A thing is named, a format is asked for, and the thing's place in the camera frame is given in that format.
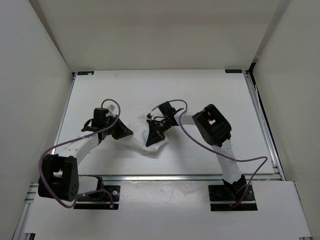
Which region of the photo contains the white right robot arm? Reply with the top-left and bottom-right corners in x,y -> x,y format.
146,101 -> 246,200

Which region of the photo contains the blue corner label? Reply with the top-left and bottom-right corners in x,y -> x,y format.
77,71 -> 94,76
224,69 -> 243,74

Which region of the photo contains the aluminium left frame rail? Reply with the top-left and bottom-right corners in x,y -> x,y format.
11,182 -> 38,240

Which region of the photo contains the aluminium right frame rail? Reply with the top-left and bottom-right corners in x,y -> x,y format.
244,59 -> 287,181

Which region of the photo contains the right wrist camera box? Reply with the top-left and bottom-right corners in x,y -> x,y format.
146,113 -> 153,120

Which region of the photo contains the aluminium front table rail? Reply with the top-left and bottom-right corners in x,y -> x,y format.
79,172 -> 283,181

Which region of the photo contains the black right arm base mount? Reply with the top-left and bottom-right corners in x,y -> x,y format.
208,175 -> 258,212

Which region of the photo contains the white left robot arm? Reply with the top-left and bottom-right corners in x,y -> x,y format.
38,104 -> 133,202

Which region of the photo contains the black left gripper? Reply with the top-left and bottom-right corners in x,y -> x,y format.
103,114 -> 133,140

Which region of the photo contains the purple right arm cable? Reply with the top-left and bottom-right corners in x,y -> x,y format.
149,99 -> 269,203

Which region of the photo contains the white pleated skirt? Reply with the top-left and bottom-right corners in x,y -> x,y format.
118,114 -> 169,158

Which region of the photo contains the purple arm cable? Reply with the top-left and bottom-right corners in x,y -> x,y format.
38,98 -> 122,209
149,99 -> 269,203

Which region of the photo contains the aluminium frame rail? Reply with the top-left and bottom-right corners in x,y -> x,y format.
11,182 -> 38,240
244,59 -> 287,181

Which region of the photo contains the blue right corner label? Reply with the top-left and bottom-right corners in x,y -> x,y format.
224,69 -> 243,74

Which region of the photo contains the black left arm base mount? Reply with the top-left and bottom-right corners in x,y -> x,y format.
73,177 -> 121,210

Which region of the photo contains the blue left corner label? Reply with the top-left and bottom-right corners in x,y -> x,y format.
77,71 -> 94,76

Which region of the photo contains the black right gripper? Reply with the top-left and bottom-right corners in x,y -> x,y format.
146,117 -> 171,147

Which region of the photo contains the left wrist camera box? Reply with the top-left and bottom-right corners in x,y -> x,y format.
107,104 -> 115,112

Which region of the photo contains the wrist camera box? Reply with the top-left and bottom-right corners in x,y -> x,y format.
107,104 -> 115,112
146,113 -> 153,120

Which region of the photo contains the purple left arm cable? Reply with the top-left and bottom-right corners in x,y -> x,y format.
38,98 -> 122,209

